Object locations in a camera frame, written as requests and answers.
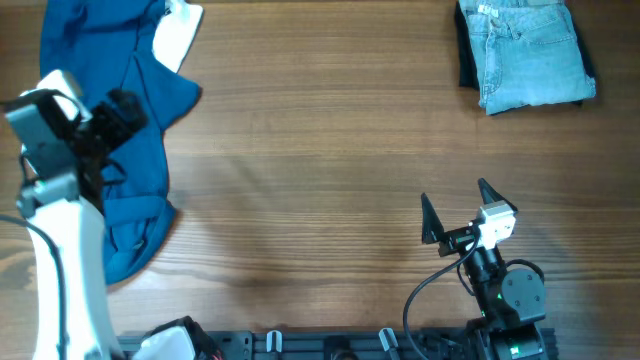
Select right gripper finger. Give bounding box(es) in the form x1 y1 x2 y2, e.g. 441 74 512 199
421 193 444 244
477 178 519 213

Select light blue denim shorts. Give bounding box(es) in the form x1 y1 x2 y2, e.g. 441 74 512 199
458 0 598 117

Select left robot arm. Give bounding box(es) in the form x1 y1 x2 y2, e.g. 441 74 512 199
1 89 196 359

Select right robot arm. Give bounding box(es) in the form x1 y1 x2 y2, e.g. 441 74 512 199
403 178 550 360

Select dark blue shirt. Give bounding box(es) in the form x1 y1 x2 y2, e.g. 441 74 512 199
40 0 201 285

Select white garment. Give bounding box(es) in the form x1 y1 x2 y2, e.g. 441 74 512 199
152 0 204 73

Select folded black garment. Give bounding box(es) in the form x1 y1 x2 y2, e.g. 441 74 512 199
453 0 598 117

